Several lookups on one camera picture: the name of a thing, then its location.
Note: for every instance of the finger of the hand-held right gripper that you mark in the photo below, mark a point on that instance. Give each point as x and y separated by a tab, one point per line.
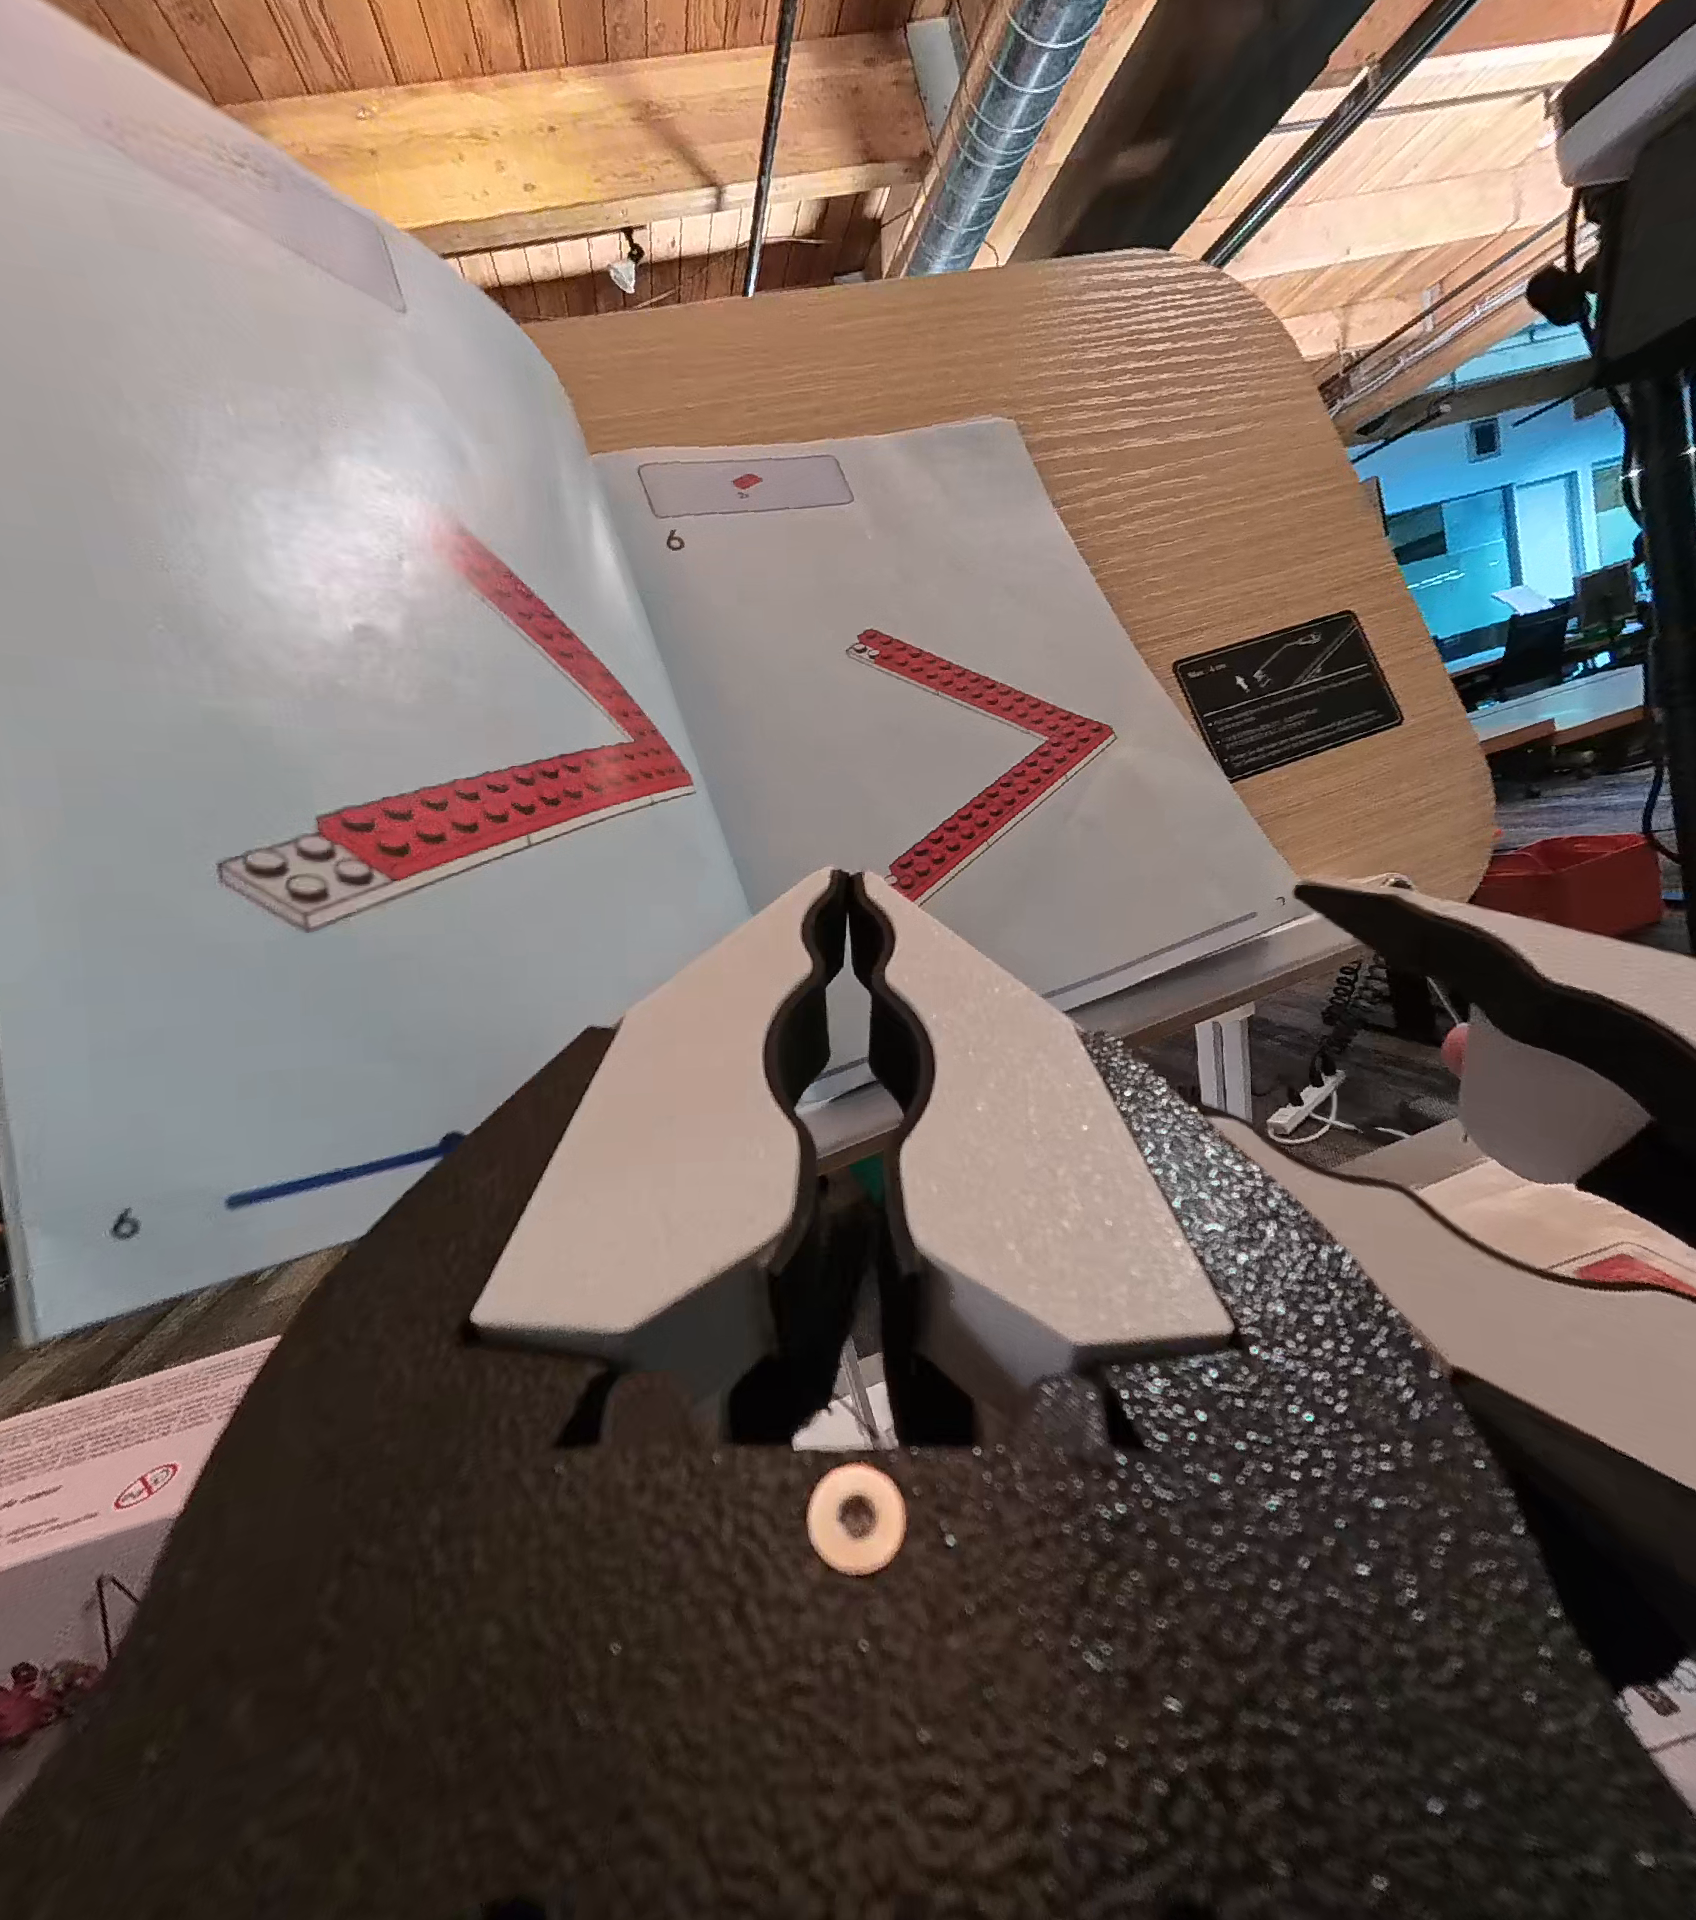
1612	1381
1658	974

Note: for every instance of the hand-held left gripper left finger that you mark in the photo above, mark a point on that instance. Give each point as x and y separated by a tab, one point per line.
653	1185

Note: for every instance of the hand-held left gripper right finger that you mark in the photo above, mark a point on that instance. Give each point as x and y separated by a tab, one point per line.
1043	1185

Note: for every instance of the lego instruction booklet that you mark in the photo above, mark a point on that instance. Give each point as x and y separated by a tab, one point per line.
263	601

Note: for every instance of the white lego box flower print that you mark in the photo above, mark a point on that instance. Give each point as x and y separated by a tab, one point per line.
23	1500

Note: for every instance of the person's right hand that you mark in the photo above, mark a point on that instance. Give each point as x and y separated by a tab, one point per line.
1458	1046

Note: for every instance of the red storage bin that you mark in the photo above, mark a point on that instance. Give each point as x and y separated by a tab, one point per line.
1582	885

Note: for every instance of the white power strip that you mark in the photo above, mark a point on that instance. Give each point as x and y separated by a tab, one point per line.
1306	1107

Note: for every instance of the black light stand pole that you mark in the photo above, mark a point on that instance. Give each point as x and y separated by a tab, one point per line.
1688	675

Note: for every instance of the black label sticker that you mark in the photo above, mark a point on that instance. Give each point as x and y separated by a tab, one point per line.
1291	699

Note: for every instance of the light wooden board stand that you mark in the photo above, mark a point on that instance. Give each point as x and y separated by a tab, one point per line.
1162	451

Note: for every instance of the silver ventilation duct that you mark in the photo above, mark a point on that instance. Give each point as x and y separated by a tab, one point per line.
1007	134

